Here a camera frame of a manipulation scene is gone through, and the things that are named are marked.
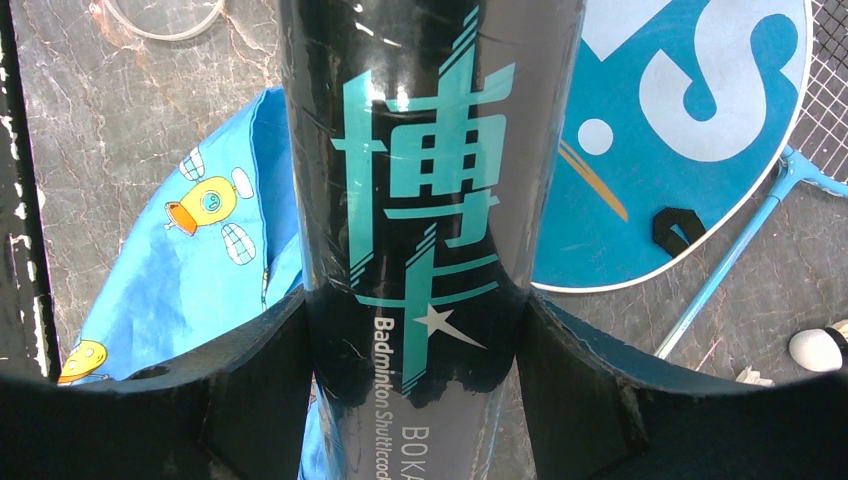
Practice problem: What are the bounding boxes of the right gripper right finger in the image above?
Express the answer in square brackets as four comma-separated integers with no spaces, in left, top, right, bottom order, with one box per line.
[517,293,847,479]

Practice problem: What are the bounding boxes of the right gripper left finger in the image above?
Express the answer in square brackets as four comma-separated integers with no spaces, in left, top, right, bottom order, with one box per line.
[1,289,312,479]

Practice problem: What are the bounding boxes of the shuttlecock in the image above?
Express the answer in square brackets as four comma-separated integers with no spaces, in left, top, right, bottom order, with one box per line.
[788,319,847,373]

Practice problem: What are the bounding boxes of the black shuttlecock tube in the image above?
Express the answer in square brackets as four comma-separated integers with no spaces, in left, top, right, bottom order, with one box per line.
[278,1,585,479]

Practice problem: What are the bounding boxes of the clear plastic tube lid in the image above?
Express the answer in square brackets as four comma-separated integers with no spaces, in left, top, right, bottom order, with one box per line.
[101,0,226,42]

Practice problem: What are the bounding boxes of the front blue badminton racket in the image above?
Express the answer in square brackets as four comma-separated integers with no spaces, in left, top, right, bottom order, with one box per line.
[654,1,847,359]

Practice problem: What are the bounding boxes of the blue astronaut print cloth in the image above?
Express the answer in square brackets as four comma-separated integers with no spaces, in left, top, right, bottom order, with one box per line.
[58,86,329,480]

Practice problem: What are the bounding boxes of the blue sport racket bag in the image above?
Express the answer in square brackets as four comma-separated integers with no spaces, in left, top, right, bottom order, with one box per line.
[532,0,813,293]

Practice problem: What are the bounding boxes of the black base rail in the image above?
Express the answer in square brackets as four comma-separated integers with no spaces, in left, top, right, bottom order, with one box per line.
[1,1,61,383]

